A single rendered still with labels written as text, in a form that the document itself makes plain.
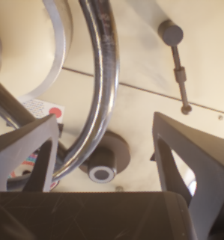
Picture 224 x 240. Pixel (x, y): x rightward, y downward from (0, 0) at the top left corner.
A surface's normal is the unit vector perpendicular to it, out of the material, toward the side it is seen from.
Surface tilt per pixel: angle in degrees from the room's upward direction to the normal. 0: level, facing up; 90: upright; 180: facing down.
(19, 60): 88
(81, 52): 90
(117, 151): 90
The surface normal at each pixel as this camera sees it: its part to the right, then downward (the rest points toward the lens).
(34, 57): 0.47, 0.64
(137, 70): 0.01, 0.56
